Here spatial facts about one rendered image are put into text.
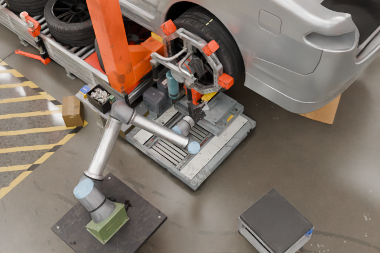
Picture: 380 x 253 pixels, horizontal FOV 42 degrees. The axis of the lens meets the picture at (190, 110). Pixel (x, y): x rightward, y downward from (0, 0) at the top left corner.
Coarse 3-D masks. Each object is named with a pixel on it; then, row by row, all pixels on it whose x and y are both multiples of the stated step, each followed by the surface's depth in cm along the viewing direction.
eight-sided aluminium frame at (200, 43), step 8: (176, 32) 357; (184, 32) 357; (168, 40) 372; (184, 40) 356; (192, 40) 351; (200, 40) 350; (168, 48) 382; (200, 48) 348; (168, 56) 388; (208, 56) 350; (216, 64) 355; (216, 72) 355; (216, 80) 362; (192, 88) 394; (200, 88) 388; (208, 88) 378; (216, 88) 369
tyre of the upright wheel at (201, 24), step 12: (192, 12) 364; (204, 12) 360; (180, 24) 362; (192, 24) 353; (204, 24) 353; (216, 24) 353; (204, 36) 351; (216, 36) 349; (228, 36) 353; (228, 48) 352; (228, 60) 353; (240, 60) 362; (228, 72) 360; (240, 72) 371; (204, 84) 394
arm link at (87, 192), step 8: (80, 184) 342; (88, 184) 336; (96, 184) 347; (80, 192) 333; (88, 192) 334; (96, 192) 338; (80, 200) 337; (88, 200) 335; (96, 200) 336; (88, 208) 338
